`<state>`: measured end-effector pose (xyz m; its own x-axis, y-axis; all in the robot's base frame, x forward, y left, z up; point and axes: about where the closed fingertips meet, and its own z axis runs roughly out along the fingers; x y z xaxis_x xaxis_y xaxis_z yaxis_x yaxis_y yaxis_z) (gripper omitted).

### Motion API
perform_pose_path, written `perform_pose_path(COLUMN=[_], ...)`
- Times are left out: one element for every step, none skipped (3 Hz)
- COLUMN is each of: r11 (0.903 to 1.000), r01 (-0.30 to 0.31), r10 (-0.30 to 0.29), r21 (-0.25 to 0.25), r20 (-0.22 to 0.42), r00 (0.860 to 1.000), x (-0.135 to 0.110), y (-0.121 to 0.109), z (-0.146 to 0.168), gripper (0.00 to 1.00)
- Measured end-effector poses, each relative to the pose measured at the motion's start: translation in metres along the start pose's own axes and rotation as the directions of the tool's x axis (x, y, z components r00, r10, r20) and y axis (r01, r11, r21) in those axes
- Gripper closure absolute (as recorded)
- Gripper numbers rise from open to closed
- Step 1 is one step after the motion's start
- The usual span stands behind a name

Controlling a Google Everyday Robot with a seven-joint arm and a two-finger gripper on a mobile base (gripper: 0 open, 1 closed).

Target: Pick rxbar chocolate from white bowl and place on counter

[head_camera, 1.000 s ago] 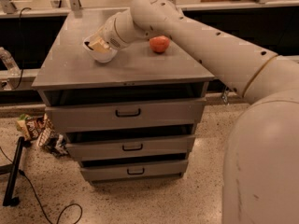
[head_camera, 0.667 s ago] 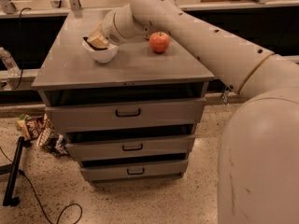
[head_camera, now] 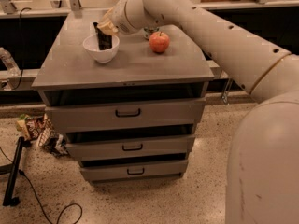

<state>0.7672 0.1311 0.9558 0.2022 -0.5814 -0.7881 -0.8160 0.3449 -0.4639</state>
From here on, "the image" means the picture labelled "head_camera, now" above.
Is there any grey drawer cabinet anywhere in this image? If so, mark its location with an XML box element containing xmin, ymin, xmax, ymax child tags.
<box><xmin>33</xmin><ymin>10</ymin><xmax>213</xmax><ymax>169</ymax></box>

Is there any black stand leg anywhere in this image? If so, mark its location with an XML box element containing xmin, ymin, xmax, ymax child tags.
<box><xmin>1</xmin><ymin>137</ymin><xmax>24</xmax><ymax>206</ymax></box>

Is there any metal railing frame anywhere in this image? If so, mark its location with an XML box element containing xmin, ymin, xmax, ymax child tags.
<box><xmin>0</xmin><ymin>0</ymin><xmax>299</xmax><ymax>105</ymax></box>

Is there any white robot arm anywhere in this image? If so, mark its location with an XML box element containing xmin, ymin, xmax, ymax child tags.
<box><xmin>99</xmin><ymin>0</ymin><xmax>299</xmax><ymax>224</ymax></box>

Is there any clear plastic water bottle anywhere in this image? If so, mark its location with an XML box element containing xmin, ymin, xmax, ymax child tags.
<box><xmin>0</xmin><ymin>48</ymin><xmax>21</xmax><ymax>77</ymax></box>

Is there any black hanging cable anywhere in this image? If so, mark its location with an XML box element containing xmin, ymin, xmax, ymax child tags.
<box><xmin>12</xmin><ymin>7</ymin><xmax>33</xmax><ymax>91</ymax></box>

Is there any grey drawer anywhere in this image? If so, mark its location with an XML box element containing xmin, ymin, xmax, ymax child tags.
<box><xmin>46</xmin><ymin>98</ymin><xmax>206</xmax><ymax>133</ymax></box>
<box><xmin>66</xmin><ymin>134</ymin><xmax>195</xmax><ymax>161</ymax></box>
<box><xmin>80</xmin><ymin>160</ymin><xmax>188</xmax><ymax>182</ymax></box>

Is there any black floor cable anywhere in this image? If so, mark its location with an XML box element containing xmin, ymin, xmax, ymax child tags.
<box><xmin>0</xmin><ymin>147</ymin><xmax>84</xmax><ymax>224</ymax></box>

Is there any top grey drawer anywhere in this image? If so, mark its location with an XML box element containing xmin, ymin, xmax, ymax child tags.
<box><xmin>46</xmin><ymin>98</ymin><xmax>206</xmax><ymax>133</ymax></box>

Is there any white bowl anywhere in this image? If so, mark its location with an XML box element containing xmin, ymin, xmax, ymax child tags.
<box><xmin>83</xmin><ymin>35</ymin><xmax>120</xmax><ymax>63</ymax></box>

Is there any snack bags pile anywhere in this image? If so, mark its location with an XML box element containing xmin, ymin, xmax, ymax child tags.
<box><xmin>16</xmin><ymin>114</ymin><xmax>68</xmax><ymax>157</ymax></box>

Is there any red apple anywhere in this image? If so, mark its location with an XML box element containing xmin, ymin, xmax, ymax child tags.
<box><xmin>149</xmin><ymin>32</ymin><xmax>170</xmax><ymax>53</ymax></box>

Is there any middle grey drawer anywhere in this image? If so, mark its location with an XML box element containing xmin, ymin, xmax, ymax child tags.
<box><xmin>66</xmin><ymin>134</ymin><xmax>195</xmax><ymax>161</ymax></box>

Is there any bottom grey drawer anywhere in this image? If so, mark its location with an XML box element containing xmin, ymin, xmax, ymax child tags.
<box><xmin>80</xmin><ymin>160</ymin><xmax>188</xmax><ymax>182</ymax></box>

